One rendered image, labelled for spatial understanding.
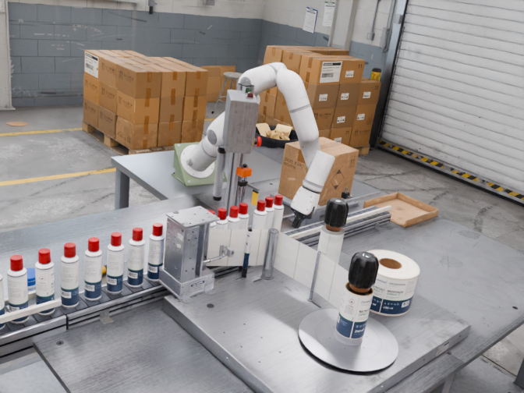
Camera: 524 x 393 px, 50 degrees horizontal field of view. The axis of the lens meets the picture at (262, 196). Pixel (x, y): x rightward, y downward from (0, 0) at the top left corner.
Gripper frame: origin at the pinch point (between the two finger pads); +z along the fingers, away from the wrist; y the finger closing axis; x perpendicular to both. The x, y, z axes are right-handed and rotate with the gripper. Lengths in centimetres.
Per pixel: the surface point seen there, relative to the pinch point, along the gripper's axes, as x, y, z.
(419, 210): 90, 5, -21
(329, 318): -32, 50, 16
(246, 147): -44.2, -1.1, -23.3
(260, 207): -26.9, 1.3, -3.6
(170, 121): 160, -308, 4
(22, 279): -110, 1, 30
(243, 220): -33.5, 1.5, 2.4
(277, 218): -15.1, 1.3, -0.7
